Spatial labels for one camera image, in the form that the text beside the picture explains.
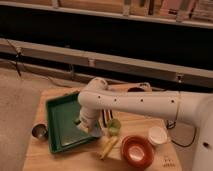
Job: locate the red bowl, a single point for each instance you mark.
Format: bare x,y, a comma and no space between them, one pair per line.
137,151

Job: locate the green plastic tray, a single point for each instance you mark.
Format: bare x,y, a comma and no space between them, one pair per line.
63,134

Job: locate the green banana-shaped toy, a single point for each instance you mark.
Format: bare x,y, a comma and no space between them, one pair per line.
77,121

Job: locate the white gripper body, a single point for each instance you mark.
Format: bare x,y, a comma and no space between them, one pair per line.
89,121

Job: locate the metal shelf rail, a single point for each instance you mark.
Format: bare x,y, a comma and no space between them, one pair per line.
157,70

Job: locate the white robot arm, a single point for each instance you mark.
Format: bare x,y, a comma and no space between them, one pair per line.
191,108

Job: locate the small metal cup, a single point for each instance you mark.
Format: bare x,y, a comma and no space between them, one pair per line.
40,132

